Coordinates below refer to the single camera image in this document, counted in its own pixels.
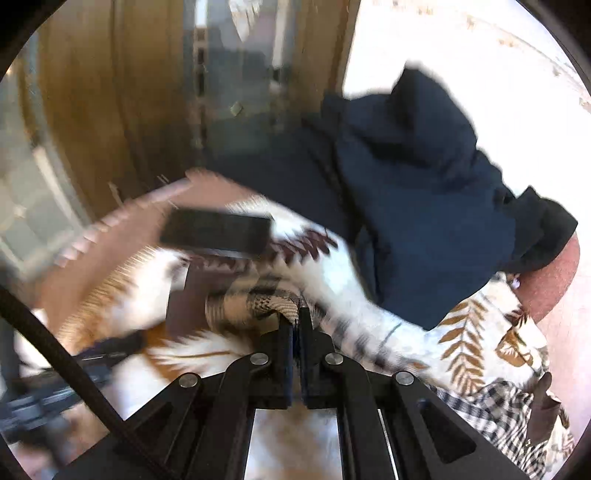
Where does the black white checkered coat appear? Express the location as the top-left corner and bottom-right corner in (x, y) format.
(205, 273), (573, 479)

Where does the leaf patterned plush blanket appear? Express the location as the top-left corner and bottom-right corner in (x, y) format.
(13, 168), (578, 480)

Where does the black rectangular phone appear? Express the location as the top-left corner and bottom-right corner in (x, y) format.
(159, 208), (273, 258)

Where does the dark navy garment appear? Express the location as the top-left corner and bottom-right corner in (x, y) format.
(207, 68), (577, 330)

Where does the wooden wardrobe with glass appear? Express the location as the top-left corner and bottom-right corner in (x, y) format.
(1, 1), (360, 281)

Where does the black cable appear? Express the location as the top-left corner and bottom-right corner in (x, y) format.
(0, 285), (172, 480)

